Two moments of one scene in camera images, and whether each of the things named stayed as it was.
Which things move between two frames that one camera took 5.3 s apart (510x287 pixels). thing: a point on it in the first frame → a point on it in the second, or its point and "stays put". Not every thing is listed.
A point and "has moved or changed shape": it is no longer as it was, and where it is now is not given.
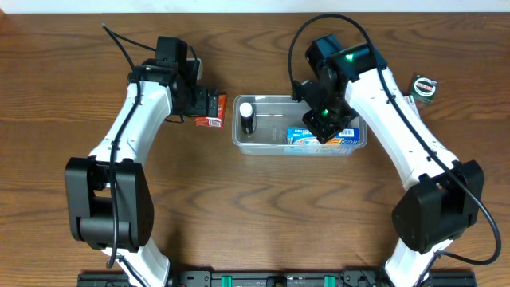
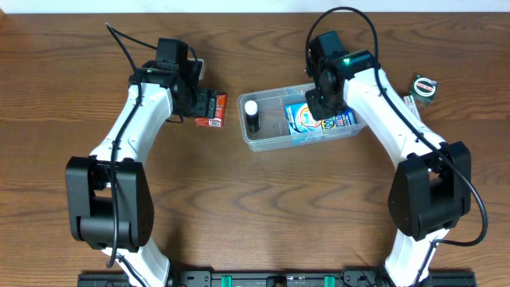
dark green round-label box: x=423 y=88 stays put
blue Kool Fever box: x=303 y=140 has moved or changed shape
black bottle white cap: x=248 y=118 has moved or changed shape
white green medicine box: x=410 y=100 stays put
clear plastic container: x=260 y=125 has moved or changed shape
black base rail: x=276 y=278 stays put
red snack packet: x=217 y=121 stays put
